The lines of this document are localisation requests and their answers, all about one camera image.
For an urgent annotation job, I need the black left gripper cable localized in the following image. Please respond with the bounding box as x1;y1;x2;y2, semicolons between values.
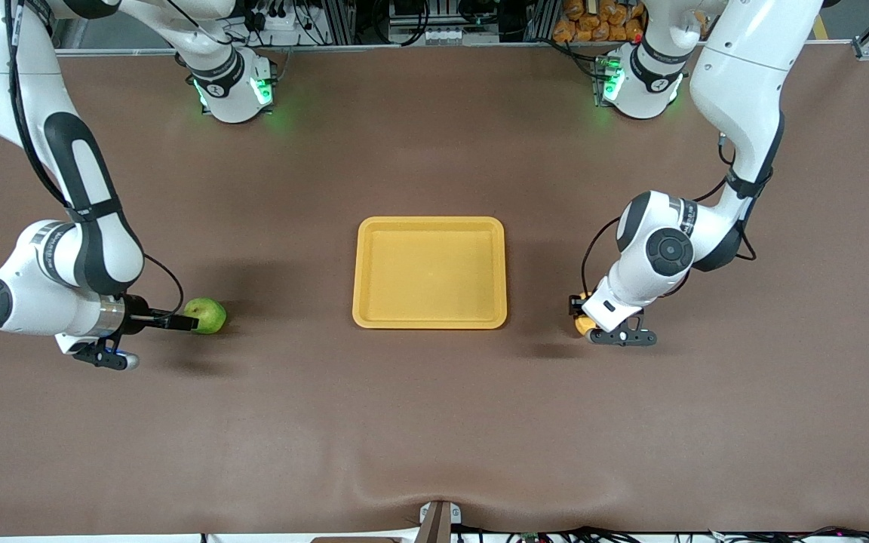
582;132;758;296

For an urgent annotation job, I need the bag of orange items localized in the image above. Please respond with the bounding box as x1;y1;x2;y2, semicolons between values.
553;0;647;43

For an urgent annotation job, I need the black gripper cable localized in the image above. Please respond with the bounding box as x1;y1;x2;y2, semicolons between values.
582;132;758;296
5;0;185;318

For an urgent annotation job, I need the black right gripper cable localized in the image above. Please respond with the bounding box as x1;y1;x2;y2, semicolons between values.
5;0;185;318

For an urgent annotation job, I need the brown table mat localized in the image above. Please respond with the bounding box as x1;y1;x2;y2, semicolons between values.
0;45;869;538

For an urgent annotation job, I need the yellow bread piece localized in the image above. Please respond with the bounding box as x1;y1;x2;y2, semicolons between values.
573;290;600;337

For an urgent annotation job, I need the large white power strip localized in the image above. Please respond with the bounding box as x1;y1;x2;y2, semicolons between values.
250;6;309;48

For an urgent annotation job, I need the aluminium frame post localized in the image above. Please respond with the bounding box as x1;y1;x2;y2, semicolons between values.
529;0;558;42
327;0;356;44

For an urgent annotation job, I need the yellow plastic tray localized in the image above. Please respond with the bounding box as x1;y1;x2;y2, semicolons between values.
352;216;508;330

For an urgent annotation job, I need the green apple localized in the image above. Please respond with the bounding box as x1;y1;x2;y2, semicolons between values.
182;296;227;335

